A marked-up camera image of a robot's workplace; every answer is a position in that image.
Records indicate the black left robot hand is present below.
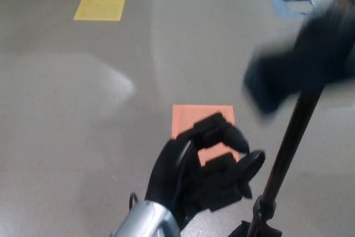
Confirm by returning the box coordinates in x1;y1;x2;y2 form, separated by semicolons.
144;112;266;231

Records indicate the orange paper sheet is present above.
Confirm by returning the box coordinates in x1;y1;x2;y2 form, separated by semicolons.
171;104;241;167

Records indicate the yellow paper sheet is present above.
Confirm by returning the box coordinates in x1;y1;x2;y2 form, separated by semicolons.
73;0;130;22

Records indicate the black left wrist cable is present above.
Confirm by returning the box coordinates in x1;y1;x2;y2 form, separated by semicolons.
128;192;139;210

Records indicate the black extendable phone stand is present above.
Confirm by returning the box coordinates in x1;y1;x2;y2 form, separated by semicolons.
231;0;355;237

